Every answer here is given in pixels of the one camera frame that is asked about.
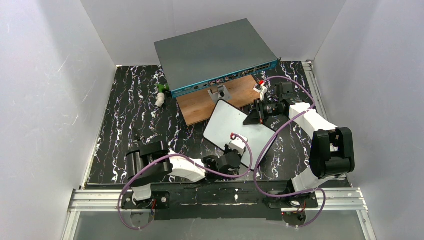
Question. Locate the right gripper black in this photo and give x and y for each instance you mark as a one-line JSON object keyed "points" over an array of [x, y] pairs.
{"points": [[260, 112]]}

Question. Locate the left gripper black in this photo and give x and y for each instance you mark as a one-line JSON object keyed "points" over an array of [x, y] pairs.
{"points": [[230, 157]]}

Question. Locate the small whiteboard black frame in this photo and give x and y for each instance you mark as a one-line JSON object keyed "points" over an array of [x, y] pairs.
{"points": [[227, 119]]}

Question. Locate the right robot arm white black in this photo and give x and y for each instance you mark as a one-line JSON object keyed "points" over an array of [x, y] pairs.
{"points": [[332, 148]]}

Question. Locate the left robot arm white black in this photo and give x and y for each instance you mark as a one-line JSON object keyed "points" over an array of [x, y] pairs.
{"points": [[150, 163]]}

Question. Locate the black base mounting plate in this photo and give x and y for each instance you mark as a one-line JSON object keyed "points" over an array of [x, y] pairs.
{"points": [[219, 200]]}

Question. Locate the wooden board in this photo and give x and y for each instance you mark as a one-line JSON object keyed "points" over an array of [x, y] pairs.
{"points": [[198, 106]]}

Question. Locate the green white plastic toy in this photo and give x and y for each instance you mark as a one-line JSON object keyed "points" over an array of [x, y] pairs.
{"points": [[161, 94]]}

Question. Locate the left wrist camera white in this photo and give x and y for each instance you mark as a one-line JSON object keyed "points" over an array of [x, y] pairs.
{"points": [[238, 143]]}

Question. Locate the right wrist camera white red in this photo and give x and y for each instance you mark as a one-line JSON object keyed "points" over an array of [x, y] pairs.
{"points": [[261, 89]]}

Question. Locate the silver metal bracket mount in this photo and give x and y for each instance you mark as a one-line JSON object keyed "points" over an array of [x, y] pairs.
{"points": [[221, 93]]}

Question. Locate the grey teal network switch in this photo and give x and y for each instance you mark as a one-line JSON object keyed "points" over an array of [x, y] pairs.
{"points": [[209, 57]]}

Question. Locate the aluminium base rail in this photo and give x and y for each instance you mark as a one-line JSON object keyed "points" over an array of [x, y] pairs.
{"points": [[342, 214]]}

